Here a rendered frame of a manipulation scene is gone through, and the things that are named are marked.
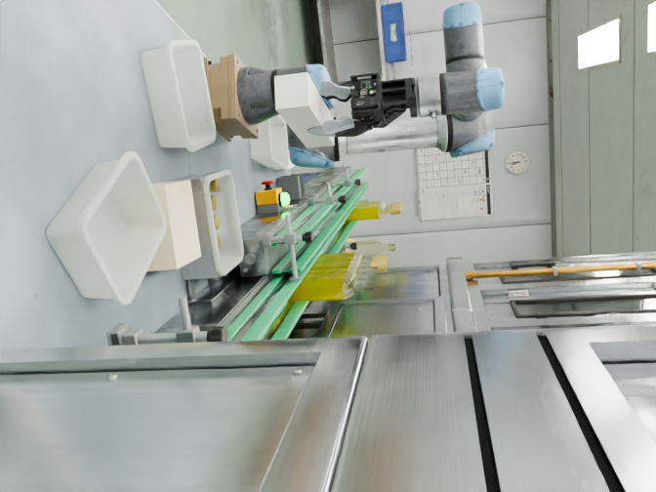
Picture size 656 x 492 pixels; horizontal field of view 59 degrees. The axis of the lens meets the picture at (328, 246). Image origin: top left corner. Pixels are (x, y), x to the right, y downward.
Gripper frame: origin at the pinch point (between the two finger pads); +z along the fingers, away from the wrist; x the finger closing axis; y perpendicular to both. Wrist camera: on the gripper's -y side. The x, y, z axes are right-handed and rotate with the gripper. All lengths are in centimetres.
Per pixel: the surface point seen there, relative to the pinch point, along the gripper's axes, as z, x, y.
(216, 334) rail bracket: 9, 41, 29
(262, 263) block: 21.6, 24.8, -32.8
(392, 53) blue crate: 14, -249, -503
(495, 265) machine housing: -42, 22, -114
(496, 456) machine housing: -25, 49, 69
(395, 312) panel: -9, 38, -60
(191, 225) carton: 26.6, 19.7, -2.6
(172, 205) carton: 26.5, 17.2, 6.1
